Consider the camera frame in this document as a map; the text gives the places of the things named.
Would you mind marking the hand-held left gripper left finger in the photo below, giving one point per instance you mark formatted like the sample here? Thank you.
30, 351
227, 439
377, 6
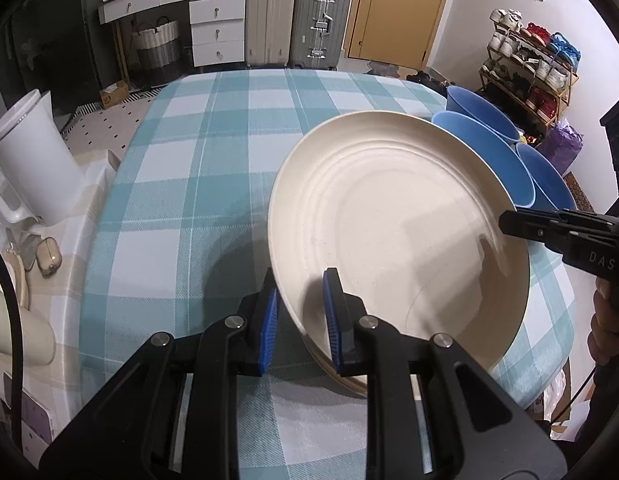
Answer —
267, 325

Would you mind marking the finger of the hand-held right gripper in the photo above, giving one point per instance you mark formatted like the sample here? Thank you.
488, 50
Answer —
564, 240
539, 220

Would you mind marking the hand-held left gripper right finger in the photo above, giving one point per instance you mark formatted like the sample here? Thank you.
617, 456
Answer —
334, 320

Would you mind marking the blue plastic bowl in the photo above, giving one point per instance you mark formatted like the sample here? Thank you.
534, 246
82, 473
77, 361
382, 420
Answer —
469, 110
494, 160
547, 180

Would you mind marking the cream round plate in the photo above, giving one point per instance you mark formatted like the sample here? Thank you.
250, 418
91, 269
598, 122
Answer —
357, 390
399, 220
334, 372

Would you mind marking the person's right hand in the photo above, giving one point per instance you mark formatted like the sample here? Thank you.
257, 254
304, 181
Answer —
603, 330

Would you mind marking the purple bag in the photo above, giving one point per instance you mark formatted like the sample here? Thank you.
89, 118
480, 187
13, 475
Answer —
564, 141

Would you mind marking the wooden shoe rack with shoes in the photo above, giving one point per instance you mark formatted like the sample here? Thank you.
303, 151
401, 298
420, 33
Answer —
539, 67

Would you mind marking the brown earbuds case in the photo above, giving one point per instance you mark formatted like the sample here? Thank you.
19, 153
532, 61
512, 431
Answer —
49, 261

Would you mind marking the cream tumbler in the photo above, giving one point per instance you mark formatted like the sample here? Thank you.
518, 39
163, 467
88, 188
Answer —
24, 332

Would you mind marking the lavender box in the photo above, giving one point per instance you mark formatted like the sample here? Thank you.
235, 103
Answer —
34, 417

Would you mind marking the wooden door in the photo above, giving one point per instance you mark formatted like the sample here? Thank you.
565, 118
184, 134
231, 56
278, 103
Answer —
399, 10

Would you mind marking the small floor cardboard box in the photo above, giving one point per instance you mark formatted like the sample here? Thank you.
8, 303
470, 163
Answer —
114, 96

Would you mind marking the white electric kettle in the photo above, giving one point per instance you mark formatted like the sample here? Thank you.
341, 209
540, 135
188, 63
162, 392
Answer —
34, 160

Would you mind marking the white drawer unit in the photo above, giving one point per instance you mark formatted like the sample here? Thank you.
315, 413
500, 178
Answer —
217, 30

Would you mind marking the silver suitcase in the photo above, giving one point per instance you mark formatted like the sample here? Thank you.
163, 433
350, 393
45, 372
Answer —
312, 20

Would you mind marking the beige suitcase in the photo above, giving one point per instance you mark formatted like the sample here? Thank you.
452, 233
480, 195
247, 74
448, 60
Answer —
269, 15

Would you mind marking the dark grey fridge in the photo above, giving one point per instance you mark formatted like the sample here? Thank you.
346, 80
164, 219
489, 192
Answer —
74, 50

